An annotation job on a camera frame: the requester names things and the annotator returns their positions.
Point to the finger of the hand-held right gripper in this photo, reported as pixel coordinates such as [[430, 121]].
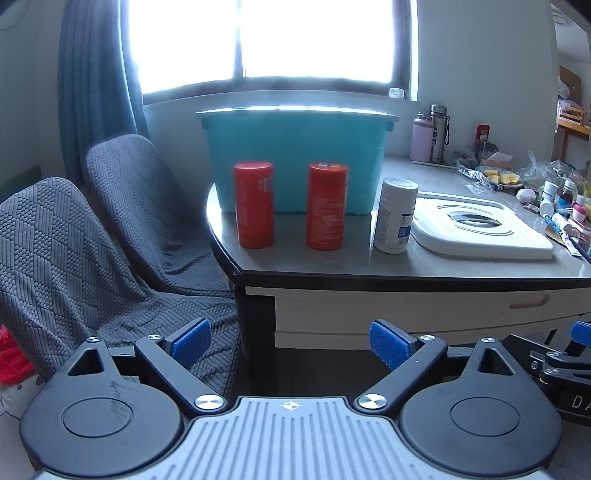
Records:
[[581, 333]]

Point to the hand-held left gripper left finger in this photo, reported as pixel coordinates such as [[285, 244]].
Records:
[[191, 342]]

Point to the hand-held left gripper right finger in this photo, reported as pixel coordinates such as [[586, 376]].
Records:
[[390, 344]]

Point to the white pill bottle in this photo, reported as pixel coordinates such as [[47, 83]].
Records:
[[395, 217]]

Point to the red cylindrical canister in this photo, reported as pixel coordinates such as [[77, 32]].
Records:
[[327, 207], [254, 207]]

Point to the teal plastic storage box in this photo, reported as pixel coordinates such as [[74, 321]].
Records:
[[295, 152]]

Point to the grey desktop desk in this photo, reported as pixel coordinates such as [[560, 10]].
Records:
[[323, 263]]

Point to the white and blue tube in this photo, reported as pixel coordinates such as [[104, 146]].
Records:
[[556, 223]]

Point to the pink paint bottle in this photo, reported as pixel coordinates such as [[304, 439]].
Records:
[[580, 210]]

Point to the blue paint bottle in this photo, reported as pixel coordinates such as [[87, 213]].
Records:
[[565, 198]]

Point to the small white round bottle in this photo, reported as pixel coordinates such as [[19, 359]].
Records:
[[525, 195]]

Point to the grey covered chair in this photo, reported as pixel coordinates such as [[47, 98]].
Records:
[[60, 258], [138, 198]]

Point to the clear plastic bag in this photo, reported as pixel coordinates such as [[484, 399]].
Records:
[[542, 168]]

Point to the plate of cut fruit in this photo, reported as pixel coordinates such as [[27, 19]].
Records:
[[503, 178]]

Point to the red cloth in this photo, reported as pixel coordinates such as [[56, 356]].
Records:
[[11, 355]]

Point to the crumpled printed plastic wrapper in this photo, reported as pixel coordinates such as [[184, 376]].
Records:
[[471, 175]]

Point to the pink water bottle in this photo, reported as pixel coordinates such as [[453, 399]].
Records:
[[421, 138]]

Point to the wooden shelf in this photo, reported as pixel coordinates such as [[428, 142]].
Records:
[[575, 122]]

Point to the steel thermos bottle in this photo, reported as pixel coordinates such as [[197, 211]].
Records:
[[438, 134]]

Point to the red and white box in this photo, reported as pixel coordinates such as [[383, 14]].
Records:
[[482, 136]]

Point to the brown cork board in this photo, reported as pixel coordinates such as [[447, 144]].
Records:
[[570, 82]]

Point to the blue curtain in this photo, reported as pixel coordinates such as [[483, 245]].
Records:
[[97, 83]]

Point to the window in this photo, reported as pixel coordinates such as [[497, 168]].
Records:
[[277, 41]]

